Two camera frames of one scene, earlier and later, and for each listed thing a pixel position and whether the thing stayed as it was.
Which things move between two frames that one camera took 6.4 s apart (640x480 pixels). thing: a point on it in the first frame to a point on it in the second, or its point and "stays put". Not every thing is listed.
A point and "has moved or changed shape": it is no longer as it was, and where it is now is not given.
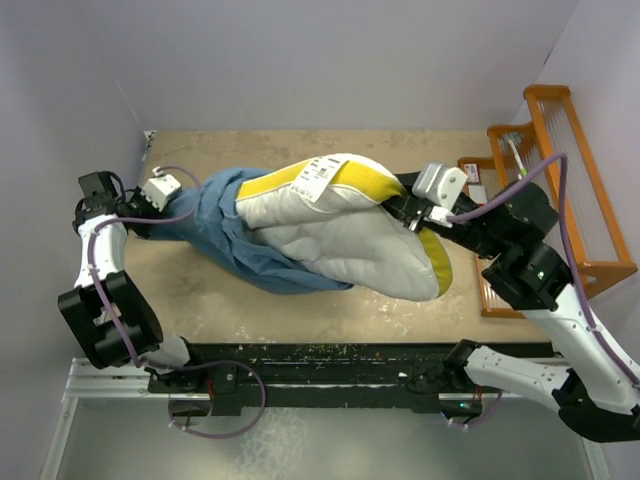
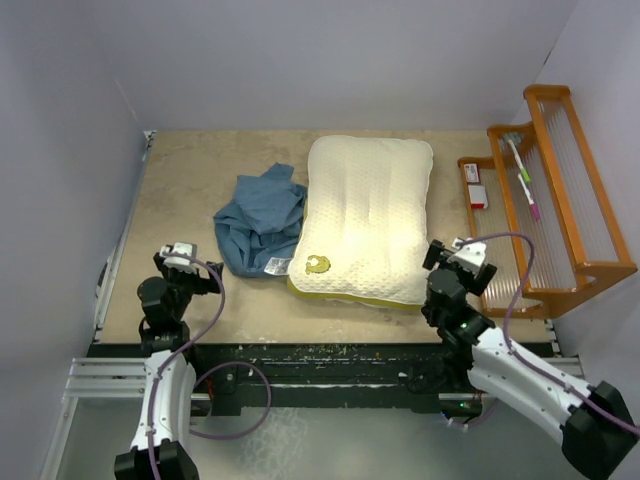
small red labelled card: (472, 172) stays put
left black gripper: (137, 197) to (202, 285)
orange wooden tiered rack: (554, 149) stays put
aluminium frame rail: (86, 381) stays put
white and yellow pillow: (332, 209) has moved or changed shape
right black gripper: (412, 208) to (433, 254)
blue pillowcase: (215, 222) to (262, 221)
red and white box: (478, 194) stays put
